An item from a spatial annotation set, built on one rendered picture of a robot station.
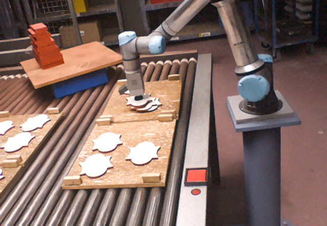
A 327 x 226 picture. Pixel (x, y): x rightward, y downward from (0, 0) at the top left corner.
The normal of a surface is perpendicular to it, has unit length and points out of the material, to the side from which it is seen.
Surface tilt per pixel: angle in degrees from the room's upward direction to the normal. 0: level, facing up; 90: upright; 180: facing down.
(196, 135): 0
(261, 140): 90
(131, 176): 0
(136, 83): 90
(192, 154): 0
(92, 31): 90
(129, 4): 90
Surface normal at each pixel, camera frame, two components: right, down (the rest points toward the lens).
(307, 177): -0.14, -0.89
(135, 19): 0.00, 0.44
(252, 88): -0.28, 0.55
